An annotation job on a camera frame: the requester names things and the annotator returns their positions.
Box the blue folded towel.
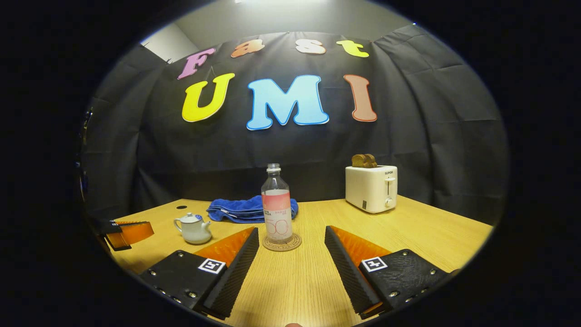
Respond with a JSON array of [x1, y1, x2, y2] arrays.
[[207, 195, 299, 223]]

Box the round wooden coaster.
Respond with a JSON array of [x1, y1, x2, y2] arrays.
[[262, 233, 302, 252]]

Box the black backdrop cloth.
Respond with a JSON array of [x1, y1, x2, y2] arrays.
[[82, 25, 509, 225]]

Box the white toaster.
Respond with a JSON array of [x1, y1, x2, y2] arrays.
[[345, 165, 399, 214]]

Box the white ceramic teacup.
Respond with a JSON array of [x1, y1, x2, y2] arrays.
[[174, 213, 212, 245]]

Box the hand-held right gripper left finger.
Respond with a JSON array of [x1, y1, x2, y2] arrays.
[[138, 227, 260, 320]]

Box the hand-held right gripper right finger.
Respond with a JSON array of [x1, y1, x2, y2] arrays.
[[324, 225, 461, 320]]

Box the clear water bottle pink label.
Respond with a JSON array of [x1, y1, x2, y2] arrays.
[[261, 163, 294, 245]]

